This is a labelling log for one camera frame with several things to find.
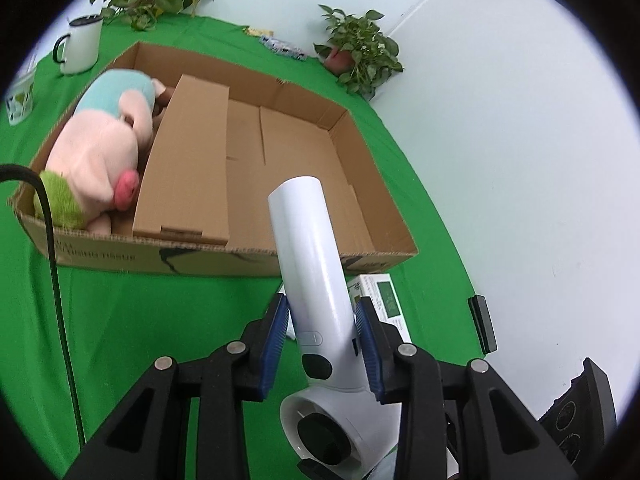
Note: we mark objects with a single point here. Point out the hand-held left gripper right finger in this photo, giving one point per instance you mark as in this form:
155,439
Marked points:
370,350

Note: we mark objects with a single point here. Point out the long brown cardboard box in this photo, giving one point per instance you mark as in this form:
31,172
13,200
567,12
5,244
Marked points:
190,160

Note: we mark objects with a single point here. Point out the pink pig plush toy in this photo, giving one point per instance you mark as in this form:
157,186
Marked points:
100,150

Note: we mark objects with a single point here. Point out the white and green medicine box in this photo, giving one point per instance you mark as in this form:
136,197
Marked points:
387,300

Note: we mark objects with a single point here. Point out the white hair dryer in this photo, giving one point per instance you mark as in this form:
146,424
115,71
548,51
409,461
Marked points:
310,260

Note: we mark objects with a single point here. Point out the colourful patterned packet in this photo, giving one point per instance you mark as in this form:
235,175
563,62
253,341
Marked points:
282,49

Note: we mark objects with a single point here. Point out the large cardboard tray box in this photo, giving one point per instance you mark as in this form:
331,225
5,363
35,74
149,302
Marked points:
300,160

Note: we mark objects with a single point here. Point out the green patterned paper cup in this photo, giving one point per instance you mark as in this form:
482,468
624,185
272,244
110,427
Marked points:
21,105

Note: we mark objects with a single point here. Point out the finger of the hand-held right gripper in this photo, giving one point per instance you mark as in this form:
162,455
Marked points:
482,322

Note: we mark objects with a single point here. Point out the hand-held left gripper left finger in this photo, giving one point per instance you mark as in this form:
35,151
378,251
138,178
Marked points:
275,345

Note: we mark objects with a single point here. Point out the potted plant in red pot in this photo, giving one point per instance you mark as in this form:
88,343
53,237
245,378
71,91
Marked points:
360,45

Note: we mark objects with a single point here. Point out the yellow packet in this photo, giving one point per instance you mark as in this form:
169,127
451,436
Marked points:
257,31

